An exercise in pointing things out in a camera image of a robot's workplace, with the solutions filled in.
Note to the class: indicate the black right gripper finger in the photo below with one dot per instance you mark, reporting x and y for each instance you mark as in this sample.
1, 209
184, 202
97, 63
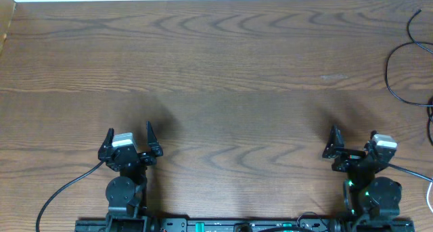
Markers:
335, 143
373, 133

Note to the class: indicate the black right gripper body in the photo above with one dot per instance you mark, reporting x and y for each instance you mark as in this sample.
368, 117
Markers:
348, 159

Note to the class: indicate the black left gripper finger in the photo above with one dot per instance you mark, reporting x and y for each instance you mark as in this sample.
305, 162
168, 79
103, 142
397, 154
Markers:
106, 147
152, 141

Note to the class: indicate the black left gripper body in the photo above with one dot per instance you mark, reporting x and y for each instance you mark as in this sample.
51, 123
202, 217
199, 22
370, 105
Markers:
147, 159

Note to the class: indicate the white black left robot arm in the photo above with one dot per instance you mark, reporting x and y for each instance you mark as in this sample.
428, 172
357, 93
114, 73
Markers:
126, 194

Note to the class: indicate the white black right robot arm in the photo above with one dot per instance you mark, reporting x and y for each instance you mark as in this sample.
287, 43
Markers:
366, 195

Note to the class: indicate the wooden side panel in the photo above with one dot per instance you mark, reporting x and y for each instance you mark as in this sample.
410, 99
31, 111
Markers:
7, 9

